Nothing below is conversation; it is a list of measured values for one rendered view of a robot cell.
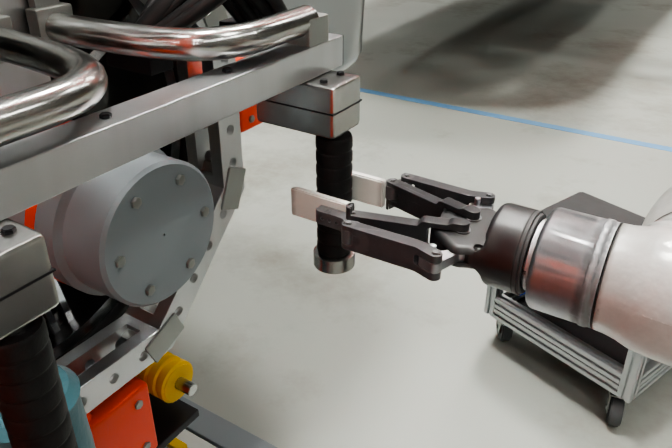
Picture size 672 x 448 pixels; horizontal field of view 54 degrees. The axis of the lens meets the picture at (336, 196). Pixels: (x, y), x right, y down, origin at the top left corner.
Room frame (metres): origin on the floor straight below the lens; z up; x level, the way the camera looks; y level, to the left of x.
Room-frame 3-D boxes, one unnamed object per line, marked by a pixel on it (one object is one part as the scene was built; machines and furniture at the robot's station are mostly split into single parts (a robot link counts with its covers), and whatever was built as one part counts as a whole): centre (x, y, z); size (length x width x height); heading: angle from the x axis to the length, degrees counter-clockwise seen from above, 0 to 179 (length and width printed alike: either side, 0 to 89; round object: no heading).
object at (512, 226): (0.50, -0.13, 0.83); 0.09 x 0.08 x 0.07; 57
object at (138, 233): (0.53, 0.23, 0.85); 0.21 x 0.14 x 0.14; 57
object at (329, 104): (0.60, 0.03, 0.93); 0.09 x 0.05 x 0.05; 57
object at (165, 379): (0.72, 0.31, 0.51); 0.29 x 0.06 x 0.06; 57
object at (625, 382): (1.29, -0.63, 0.17); 0.43 x 0.36 x 0.34; 38
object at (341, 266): (0.58, 0.00, 0.83); 0.04 x 0.04 x 0.16
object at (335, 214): (0.52, 0.00, 0.83); 0.05 x 0.03 x 0.01; 57
